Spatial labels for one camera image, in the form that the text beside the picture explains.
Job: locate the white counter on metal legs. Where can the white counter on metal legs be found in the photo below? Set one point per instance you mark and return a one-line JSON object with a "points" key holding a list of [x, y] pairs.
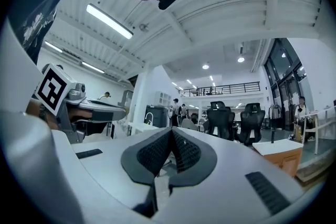
{"points": [[141, 127]]}

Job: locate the black balcony railing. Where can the black balcony railing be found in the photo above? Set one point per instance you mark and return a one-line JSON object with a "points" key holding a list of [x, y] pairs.
{"points": [[220, 89]]}

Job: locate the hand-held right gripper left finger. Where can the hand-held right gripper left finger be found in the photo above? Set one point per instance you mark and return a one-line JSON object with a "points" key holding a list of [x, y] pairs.
{"points": [[105, 165]]}

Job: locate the person's left forearm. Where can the person's left forearm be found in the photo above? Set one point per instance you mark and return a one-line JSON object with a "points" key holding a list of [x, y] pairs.
{"points": [[32, 108]]}

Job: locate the person's left hand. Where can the person's left hand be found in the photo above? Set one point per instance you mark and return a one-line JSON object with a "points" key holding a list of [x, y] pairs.
{"points": [[81, 116]]}

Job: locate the wooden nightstand with white top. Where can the wooden nightstand with white top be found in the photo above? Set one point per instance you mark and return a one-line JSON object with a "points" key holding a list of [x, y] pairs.
{"points": [[281, 154]]}

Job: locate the round ceiling detector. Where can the round ceiling detector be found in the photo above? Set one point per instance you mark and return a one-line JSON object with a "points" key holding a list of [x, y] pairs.
{"points": [[144, 27]]}

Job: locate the black office chair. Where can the black office chair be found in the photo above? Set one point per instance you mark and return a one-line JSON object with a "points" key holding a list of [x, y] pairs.
{"points": [[220, 120], [250, 123]]}

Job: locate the round ceiling light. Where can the round ceiling light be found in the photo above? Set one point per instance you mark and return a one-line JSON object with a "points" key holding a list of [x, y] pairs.
{"points": [[241, 59], [205, 66]]}

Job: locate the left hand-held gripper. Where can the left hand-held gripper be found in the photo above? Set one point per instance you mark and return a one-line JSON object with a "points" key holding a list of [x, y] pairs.
{"points": [[51, 89]]}

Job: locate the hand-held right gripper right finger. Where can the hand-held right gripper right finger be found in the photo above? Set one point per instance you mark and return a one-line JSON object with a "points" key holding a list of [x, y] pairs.
{"points": [[231, 186]]}

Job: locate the white cubby shelf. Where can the white cubby shelf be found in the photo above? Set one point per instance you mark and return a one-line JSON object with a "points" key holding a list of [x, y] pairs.
{"points": [[162, 98]]}

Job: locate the dark framed window wall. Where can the dark framed window wall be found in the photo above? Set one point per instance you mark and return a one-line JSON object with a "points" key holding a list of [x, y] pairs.
{"points": [[286, 81]]}

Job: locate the black cabinet with white faucet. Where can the black cabinet with white faucet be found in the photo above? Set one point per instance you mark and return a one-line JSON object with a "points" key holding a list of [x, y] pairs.
{"points": [[160, 115]]}

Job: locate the white ceiling tube light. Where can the white ceiling tube light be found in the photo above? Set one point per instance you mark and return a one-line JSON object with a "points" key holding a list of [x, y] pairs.
{"points": [[110, 21], [93, 67], [53, 46]]}

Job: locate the clothes rack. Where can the clothes rack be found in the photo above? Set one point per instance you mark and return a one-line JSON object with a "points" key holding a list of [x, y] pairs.
{"points": [[275, 115]]}

